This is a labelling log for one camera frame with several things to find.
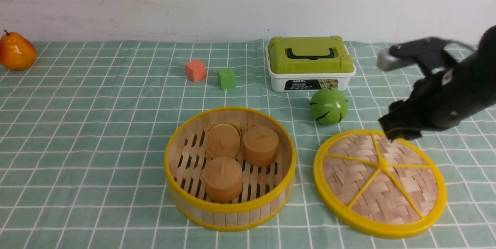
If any green foam cube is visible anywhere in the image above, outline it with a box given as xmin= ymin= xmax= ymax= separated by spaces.
xmin=217 ymin=67 xmax=237 ymax=90

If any orange toy pear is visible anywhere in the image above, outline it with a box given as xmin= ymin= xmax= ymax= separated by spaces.
xmin=0 ymin=30 xmax=37 ymax=71

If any yellow woven steamer lid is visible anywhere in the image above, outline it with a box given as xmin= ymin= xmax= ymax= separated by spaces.
xmin=313 ymin=129 xmax=448 ymax=239

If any yellow bamboo steamer basket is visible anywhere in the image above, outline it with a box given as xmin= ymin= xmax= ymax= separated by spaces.
xmin=164 ymin=107 xmax=296 ymax=231

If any green toy watermelon ball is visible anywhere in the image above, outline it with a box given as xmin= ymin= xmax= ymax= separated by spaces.
xmin=309 ymin=88 xmax=348 ymax=125

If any brown round cake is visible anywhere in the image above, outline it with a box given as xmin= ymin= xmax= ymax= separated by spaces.
xmin=206 ymin=123 xmax=241 ymax=158
xmin=202 ymin=157 xmax=243 ymax=203
xmin=243 ymin=127 xmax=279 ymax=167

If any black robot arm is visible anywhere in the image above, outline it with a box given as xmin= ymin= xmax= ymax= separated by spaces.
xmin=377 ymin=27 xmax=496 ymax=140

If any brown round cake back right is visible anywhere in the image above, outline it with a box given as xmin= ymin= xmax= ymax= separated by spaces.
xmin=243 ymin=127 xmax=279 ymax=167

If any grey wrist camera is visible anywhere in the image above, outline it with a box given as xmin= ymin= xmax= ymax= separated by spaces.
xmin=377 ymin=37 xmax=476 ymax=77

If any green lidded white toolbox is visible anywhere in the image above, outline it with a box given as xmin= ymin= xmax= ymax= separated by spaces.
xmin=266 ymin=36 xmax=356 ymax=93

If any brown round cake front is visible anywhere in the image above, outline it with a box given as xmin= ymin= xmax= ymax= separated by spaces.
xmin=202 ymin=157 xmax=243 ymax=203

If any green checkered tablecloth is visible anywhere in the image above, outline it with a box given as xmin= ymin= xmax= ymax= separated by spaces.
xmin=0 ymin=39 xmax=495 ymax=249

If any orange foam cube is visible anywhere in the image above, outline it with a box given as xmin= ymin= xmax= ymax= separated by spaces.
xmin=184 ymin=60 xmax=207 ymax=82

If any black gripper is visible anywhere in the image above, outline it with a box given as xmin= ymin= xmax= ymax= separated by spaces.
xmin=378 ymin=68 xmax=487 ymax=141

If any brown round cake back left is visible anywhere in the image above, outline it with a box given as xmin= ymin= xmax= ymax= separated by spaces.
xmin=206 ymin=123 xmax=241 ymax=158

